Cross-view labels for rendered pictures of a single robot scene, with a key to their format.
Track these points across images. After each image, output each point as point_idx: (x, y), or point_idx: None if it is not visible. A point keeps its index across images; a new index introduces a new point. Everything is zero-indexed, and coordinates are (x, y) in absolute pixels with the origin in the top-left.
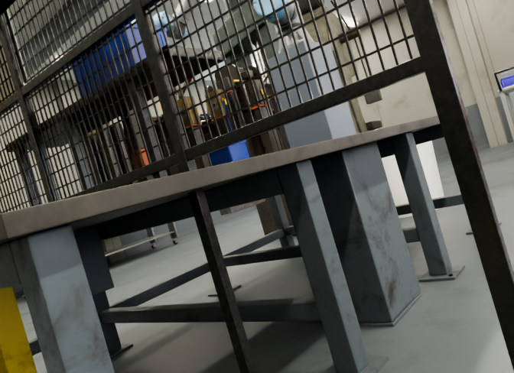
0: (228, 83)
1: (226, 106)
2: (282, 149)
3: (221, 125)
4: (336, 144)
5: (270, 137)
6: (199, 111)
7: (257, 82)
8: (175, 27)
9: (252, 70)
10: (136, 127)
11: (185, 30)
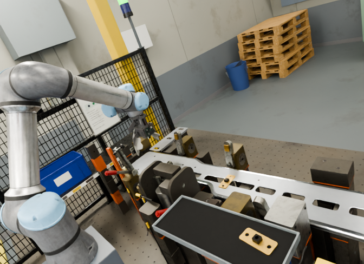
0: (140, 190)
1: (145, 203)
2: None
3: None
4: None
5: (164, 258)
6: (226, 148)
7: (142, 214)
8: (122, 109)
9: (166, 189)
10: (105, 183)
11: (136, 108)
